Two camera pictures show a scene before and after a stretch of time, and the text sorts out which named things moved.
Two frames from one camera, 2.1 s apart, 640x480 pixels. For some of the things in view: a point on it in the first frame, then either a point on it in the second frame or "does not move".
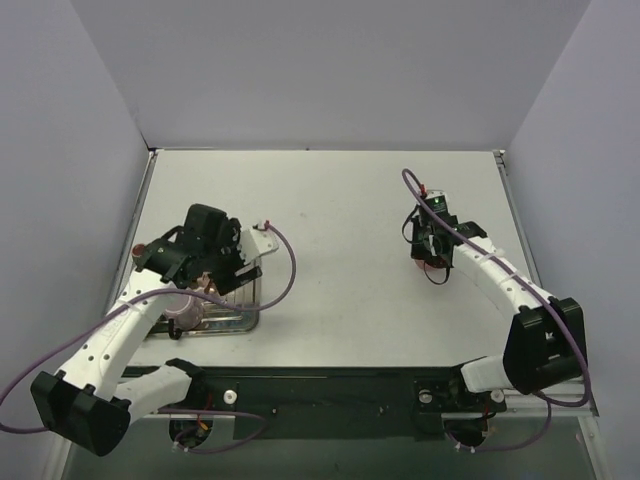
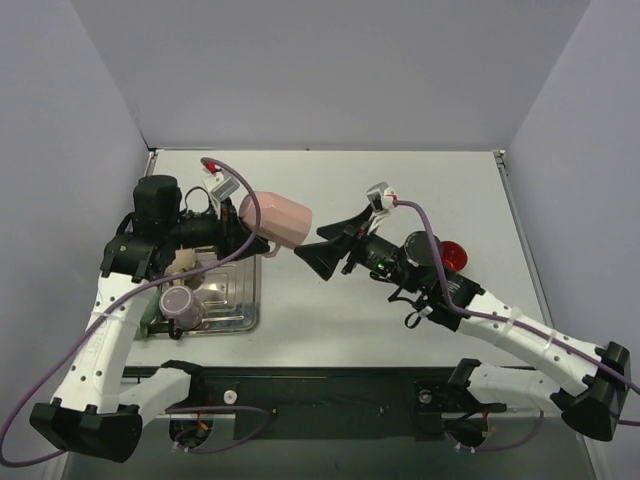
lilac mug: [185, 309] does not move
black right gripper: [430, 250] → [353, 247]
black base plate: [334, 402] does not move
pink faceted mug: [204, 283] → [282, 221]
